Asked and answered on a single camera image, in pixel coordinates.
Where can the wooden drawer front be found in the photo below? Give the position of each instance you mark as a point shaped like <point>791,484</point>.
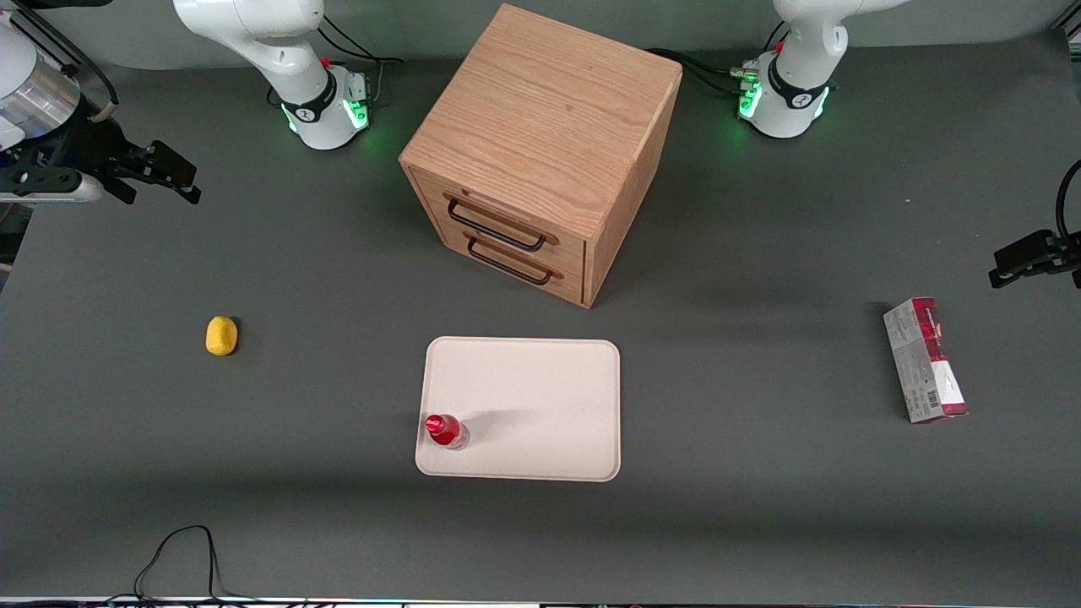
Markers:
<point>524,274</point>
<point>507,215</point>

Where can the dark grey table mat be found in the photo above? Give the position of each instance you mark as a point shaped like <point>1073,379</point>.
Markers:
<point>760,523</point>

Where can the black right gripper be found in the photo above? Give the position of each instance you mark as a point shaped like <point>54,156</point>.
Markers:
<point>83,145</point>

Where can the yellow lemon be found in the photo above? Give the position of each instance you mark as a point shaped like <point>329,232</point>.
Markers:
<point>221,336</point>

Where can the beige plastic tray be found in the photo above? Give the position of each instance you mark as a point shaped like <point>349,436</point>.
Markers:
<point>540,397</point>

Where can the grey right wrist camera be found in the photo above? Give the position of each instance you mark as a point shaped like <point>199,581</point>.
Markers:
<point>46,190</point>

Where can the grey and red carton box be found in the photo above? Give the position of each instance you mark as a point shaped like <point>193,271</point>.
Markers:
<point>925,363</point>

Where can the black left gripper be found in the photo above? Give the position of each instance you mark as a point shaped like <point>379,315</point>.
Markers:
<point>1050,250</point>

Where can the red coke bottle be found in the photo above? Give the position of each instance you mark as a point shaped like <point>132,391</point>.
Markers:
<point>445,431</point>

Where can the wooden drawer cabinet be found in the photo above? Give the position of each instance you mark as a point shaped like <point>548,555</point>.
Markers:
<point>540,110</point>

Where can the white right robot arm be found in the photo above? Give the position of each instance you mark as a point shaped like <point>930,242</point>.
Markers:
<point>253,25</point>

